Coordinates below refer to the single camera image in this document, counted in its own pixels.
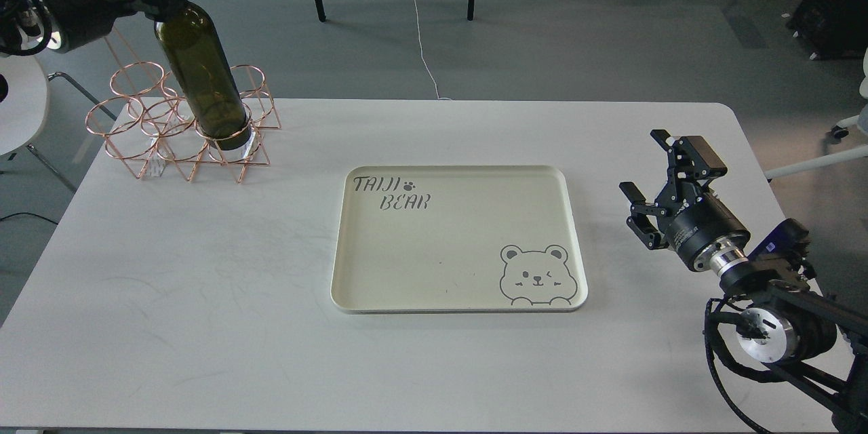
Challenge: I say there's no black equipment case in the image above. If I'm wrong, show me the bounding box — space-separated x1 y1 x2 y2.
785 0 867 60

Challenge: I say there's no dark green wine bottle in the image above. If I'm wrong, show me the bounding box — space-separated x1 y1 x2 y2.
155 1 252 152

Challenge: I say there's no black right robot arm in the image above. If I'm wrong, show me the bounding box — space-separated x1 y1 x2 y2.
619 130 867 433

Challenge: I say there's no white chair leg right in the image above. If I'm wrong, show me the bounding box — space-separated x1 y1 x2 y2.
764 47 868 182

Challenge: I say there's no copper wire bottle rack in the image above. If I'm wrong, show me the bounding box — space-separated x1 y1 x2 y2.
85 30 282 182

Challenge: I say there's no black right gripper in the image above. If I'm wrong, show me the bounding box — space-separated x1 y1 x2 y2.
618 129 750 271

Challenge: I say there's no cream bear serving tray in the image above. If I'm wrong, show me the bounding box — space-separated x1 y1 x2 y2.
331 165 589 313

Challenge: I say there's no white round side table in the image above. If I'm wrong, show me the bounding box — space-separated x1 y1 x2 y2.
1 56 50 154

